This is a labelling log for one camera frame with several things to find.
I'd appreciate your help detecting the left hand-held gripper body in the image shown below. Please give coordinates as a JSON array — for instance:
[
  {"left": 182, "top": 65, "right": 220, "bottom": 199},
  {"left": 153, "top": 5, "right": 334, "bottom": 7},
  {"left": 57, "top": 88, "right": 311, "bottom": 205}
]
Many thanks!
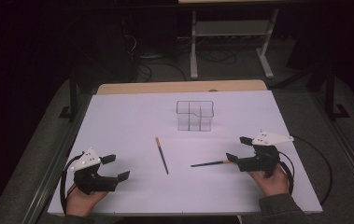
[{"left": 70, "top": 147, "right": 120, "bottom": 196}]

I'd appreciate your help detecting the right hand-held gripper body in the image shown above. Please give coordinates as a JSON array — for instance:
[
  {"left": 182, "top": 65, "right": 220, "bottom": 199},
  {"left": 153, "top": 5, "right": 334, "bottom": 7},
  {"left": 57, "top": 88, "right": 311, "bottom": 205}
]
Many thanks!
[{"left": 236, "top": 130, "right": 294, "bottom": 179}]

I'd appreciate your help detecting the black paintbrush with pale tip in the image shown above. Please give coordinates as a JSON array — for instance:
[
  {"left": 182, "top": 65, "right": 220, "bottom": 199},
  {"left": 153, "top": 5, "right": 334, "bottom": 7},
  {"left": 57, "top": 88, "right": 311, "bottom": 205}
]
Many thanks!
[{"left": 191, "top": 160, "right": 234, "bottom": 168}]

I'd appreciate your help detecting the striped pencil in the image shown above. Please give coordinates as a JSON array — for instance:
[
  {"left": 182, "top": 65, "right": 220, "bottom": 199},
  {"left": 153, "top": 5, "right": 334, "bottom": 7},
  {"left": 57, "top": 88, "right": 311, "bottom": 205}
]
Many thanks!
[{"left": 154, "top": 136, "right": 170, "bottom": 175}]

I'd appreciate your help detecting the clear plastic organizer box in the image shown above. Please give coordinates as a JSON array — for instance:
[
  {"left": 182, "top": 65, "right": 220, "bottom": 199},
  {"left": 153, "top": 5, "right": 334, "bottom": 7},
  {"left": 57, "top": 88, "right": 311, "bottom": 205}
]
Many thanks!
[{"left": 176, "top": 100, "right": 215, "bottom": 133}]

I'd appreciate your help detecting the person's left hand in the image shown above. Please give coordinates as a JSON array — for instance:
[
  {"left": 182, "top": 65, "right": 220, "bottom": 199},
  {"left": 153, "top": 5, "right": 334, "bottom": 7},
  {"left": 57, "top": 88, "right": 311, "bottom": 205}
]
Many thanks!
[{"left": 66, "top": 183, "right": 109, "bottom": 217}]

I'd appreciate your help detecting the person's right hand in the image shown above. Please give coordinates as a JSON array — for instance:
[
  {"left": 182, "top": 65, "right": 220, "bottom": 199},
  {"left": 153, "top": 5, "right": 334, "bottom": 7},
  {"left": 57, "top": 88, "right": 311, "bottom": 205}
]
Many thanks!
[{"left": 248, "top": 162, "right": 290, "bottom": 198}]

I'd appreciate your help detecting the white board sheet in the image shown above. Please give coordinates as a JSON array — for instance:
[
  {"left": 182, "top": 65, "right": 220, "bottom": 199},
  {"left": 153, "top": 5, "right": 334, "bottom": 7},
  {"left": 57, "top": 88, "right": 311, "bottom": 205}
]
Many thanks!
[{"left": 47, "top": 90, "right": 323, "bottom": 217}]

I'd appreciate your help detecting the black metal stand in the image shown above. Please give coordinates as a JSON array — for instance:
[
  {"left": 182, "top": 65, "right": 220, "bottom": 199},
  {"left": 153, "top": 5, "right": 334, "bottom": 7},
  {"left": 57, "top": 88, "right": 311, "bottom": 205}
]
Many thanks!
[
  {"left": 58, "top": 69, "right": 80, "bottom": 123},
  {"left": 325, "top": 66, "right": 351, "bottom": 122}
]

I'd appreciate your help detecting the wooden table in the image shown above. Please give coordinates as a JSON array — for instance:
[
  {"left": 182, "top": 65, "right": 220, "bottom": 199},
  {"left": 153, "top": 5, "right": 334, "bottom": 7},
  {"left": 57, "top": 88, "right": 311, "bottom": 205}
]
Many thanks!
[{"left": 95, "top": 79, "right": 268, "bottom": 95}]

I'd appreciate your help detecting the white metal stand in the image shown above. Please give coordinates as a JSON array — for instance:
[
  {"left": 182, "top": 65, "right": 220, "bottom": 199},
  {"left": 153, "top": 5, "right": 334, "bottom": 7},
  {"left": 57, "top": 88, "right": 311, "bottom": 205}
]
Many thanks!
[{"left": 189, "top": 8, "right": 280, "bottom": 80}]

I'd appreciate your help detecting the metal frame rail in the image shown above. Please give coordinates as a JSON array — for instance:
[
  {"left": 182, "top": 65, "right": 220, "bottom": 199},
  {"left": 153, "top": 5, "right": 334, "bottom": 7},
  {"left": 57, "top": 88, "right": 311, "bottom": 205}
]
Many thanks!
[
  {"left": 311, "top": 92, "right": 354, "bottom": 200},
  {"left": 21, "top": 92, "right": 92, "bottom": 224}
]

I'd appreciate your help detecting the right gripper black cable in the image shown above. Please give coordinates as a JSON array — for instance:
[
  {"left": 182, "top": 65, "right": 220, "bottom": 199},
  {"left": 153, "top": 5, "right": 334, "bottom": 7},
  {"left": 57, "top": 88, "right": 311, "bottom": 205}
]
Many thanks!
[{"left": 276, "top": 134, "right": 333, "bottom": 206}]

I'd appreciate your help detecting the black floor cable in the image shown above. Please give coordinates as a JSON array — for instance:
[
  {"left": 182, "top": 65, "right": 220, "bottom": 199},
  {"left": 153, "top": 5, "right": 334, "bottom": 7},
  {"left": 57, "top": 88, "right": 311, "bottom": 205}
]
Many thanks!
[
  {"left": 196, "top": 49, "right": 238, "bottom": 65},
  {"left": 136, "top": 62, "right": 188, "bottom": 82}
]

